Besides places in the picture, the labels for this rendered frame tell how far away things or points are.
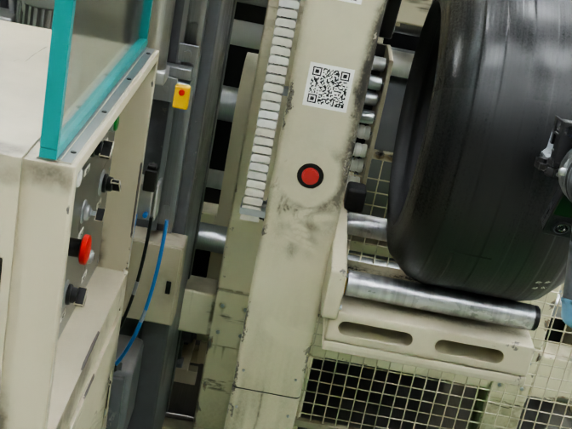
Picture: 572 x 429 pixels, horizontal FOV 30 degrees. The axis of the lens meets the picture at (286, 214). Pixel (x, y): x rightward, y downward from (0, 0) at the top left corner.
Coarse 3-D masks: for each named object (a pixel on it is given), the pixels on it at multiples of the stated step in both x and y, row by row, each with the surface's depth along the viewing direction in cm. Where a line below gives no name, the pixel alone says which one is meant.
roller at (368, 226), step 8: (352, 216) 209; (360, 216) 210; (368, 216) 210; (352, 224) 209; (360, 224) 209; (368, 224) 209; (376, 224) 209; (384, 224) 209; (352, 232) 210; (360, 232) 209; (368, 232) 209; (376, 232) 209; (384, 232) 209; (384, 240) 210
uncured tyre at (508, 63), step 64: (448, 0) 174; (512, 0) 165; (448, 64) 164; (512, 64) 160; (448, 128) 162; (512, 128) 159; (448, 192) 163; (512, 192) 162; (448, 256) 171; (512, 256) 169
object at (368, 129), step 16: (384, 48) 229; (384, 64) 217; (384, 80) 218; (368, 96) 220; (384, 96) 218; (368, 112) 221; (368, 128) 223; (368, 144) 228; (352, 160) 226; (368, 160) 224; (352, 176) 227
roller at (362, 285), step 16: (352, 272) 184; (352, 288) 183; (368, 288) 183; (384, 288) 183; (400, 288) 183; (416, 288) 183; (432, 288) 184; (400, 304) 184; (416, 304) 183; (432, 304) 183; (448, 304) 183; (464, 304) 183; (480, 304) 183; (496, 304) 184; (512, 304) 184; (528, 304) 185; (480, 320) 185; (496, 320) 184; (512, 320) 184; (528, 320) 183
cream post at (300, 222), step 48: (336, 0) 173; (384, 0) 173; (336, 48) 176; (288, 96) 180; (288, 144) 182; (336, 144) 182; (288, 192) 185; (336, 192) 185; (288, 240) 189; (288, 288) 192; (288, 336) 196; (240, 384) 200; (288, 384) 199
